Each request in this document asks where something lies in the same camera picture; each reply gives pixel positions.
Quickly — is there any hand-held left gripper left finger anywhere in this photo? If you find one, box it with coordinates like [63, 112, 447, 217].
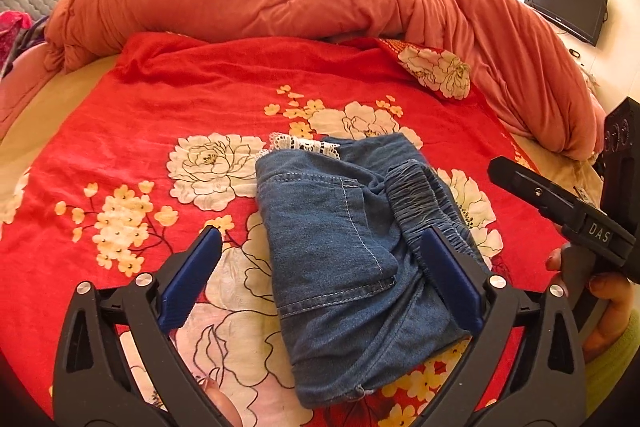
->
[52, 226, 236, 427]

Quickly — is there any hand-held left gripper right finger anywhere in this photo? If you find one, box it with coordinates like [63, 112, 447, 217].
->
[421, 227, 587, 427]

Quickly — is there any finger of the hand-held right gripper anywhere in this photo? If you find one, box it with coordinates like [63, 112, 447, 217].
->
[487, 156, 582, 229]

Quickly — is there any blue denim pants lace trim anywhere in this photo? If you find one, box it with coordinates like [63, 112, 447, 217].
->
[255, 132, 496, 410]

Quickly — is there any person's right forearm green sleeve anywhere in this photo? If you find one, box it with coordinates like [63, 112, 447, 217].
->
[582, 307, 640, 414]

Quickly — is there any person's right hand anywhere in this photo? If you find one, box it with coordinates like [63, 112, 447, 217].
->
[546, 246, 640, 364]

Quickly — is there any person's left hand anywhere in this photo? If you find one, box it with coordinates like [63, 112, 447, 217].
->
[202, 377, 246, 427]

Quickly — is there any red floral blanket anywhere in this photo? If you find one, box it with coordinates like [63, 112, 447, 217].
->
[0, 32, 566, 427]

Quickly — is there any pink patterned clothing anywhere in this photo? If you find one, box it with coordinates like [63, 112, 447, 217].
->
[0, 9, 48, 72]

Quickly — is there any black wall television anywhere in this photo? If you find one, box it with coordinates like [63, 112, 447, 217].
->
[524, 0, 609, 48]

